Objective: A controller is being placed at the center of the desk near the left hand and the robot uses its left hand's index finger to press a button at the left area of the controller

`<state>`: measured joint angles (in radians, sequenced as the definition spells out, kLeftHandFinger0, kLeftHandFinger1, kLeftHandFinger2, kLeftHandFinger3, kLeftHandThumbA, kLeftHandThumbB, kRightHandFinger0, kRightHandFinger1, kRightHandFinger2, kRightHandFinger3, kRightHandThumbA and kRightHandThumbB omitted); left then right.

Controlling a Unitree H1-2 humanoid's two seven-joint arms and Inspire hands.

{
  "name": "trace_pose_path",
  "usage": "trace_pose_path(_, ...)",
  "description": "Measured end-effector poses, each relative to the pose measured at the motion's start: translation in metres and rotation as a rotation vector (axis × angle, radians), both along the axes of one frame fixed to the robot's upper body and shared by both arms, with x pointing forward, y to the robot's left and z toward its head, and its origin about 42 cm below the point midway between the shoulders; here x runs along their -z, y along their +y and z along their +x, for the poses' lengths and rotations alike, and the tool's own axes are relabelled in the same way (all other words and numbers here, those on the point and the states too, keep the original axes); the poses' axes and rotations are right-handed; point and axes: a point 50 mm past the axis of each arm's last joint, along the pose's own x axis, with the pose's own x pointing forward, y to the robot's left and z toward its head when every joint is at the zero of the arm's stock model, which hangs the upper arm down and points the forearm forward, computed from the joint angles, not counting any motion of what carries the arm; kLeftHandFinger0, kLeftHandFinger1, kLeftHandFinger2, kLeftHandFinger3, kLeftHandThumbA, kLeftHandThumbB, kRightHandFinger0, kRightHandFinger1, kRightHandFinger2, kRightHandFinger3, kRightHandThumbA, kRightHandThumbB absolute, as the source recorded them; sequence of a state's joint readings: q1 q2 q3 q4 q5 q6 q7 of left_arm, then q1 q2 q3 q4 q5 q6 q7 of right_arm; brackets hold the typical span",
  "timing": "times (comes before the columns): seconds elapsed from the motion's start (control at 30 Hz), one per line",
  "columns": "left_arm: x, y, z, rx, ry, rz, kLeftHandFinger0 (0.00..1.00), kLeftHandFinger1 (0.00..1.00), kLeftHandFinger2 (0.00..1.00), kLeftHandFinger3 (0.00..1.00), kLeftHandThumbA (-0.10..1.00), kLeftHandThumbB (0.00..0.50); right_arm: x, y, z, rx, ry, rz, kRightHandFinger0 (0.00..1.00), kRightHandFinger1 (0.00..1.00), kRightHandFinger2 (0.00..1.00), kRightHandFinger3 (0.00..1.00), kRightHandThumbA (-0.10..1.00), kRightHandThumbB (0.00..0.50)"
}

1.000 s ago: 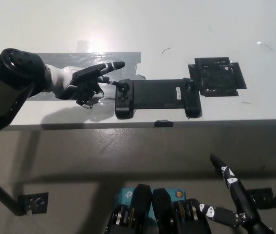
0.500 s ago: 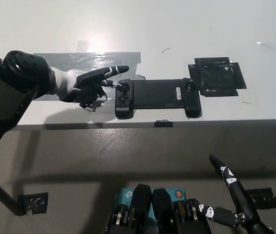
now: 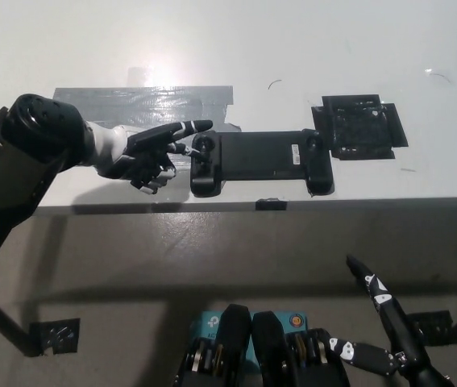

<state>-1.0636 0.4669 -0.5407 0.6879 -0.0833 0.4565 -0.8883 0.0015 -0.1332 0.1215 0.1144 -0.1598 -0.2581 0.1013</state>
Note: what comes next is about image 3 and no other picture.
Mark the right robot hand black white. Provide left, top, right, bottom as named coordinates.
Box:
left=326, top=254, right=429, bottom=377

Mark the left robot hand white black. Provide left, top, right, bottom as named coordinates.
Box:
left=89, top=119, right=214, bottom=196

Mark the black phone game controller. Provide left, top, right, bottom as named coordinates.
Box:
left=189, top=128, right=335, bottom=198

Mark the black tape patch square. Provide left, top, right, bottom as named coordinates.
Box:
left=310, top=94, right=409, bottom=160

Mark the grey duct tape patch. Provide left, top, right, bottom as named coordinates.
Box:
left=52, top=84, right=243, bottom=178

